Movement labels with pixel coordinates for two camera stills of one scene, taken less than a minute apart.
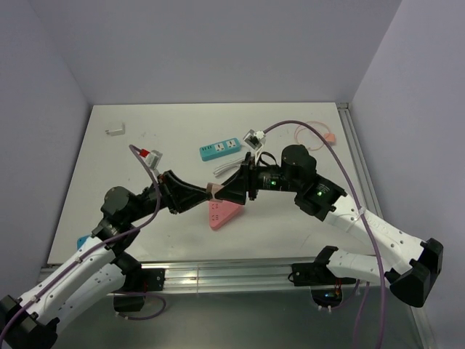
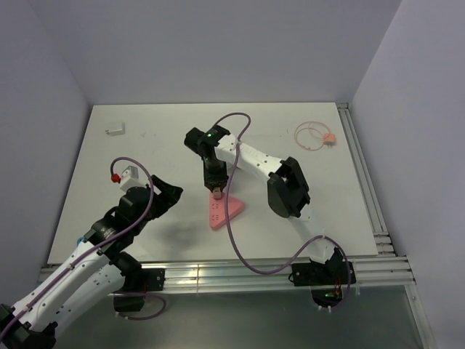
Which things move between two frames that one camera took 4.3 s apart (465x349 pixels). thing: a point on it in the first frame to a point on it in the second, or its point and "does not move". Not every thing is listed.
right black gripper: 245,178 to 211,179
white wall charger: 117,132 does not move
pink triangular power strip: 221,211 does not move
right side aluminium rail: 360,167 does not move
